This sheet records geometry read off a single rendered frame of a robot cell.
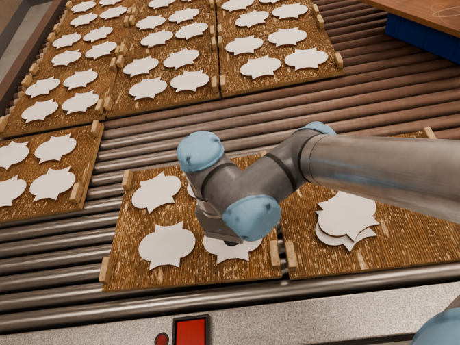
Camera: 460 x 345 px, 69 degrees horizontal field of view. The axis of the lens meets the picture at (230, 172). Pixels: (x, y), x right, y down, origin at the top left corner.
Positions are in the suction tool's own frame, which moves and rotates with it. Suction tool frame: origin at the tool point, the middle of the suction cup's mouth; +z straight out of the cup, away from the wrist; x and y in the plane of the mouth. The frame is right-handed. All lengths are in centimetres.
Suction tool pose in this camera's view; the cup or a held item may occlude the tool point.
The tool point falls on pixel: (232, 237)
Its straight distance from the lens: 78.2
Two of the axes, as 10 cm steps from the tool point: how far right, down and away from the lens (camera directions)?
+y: -9.4, -1.2, 3.2
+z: 1.8, 6.2, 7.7
